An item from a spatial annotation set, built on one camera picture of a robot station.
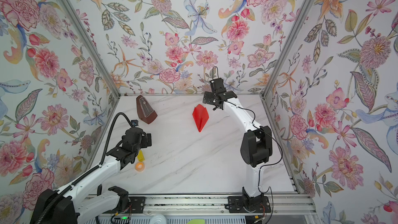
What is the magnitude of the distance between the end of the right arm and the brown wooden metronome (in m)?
0.39

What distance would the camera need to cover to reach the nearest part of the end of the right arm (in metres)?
0.65

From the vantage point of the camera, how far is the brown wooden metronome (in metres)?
0.96
